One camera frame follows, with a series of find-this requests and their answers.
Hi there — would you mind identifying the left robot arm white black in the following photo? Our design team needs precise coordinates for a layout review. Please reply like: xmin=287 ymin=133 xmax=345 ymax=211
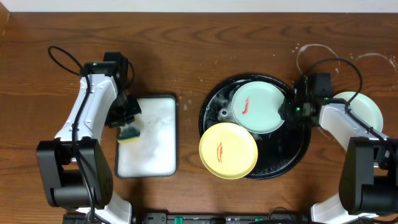
xmin=36 ymin=61 xmax=141 ymax=223

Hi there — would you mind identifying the yellow plate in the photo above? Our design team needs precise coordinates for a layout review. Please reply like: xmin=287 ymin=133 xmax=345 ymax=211
xmin=199 ymin=123 xmax=258 ymax=179

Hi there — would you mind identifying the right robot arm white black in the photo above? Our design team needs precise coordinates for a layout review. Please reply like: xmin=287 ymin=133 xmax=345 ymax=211
xmin=278 ymin=97 xmax=397 ymax=223

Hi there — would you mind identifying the black base rail bottom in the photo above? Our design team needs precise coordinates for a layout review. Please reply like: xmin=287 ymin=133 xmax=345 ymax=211
xmin=120 ymin=210 xmax=312 ymax=224

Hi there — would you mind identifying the light green plate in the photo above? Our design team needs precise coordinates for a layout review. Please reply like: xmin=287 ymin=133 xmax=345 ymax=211
xmin=231 ymin=82 xmax=285 ymax=134
xmin=349 ymin=93 xmax=384 ymax=133

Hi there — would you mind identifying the green yellow sponge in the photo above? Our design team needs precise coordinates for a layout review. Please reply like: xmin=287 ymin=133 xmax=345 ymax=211
xmin=117 ymin=125 xmax=141 ymax=144

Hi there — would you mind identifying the light green plate top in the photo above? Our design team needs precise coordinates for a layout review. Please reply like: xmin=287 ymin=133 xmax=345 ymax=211
xmin=349 ymin=93 xmax=384 ymax=133

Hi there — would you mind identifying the rectangular soapy water tray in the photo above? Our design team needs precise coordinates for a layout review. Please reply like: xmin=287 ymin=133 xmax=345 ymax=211
xmin=115 ymin=95 xmax=177 ymax=179

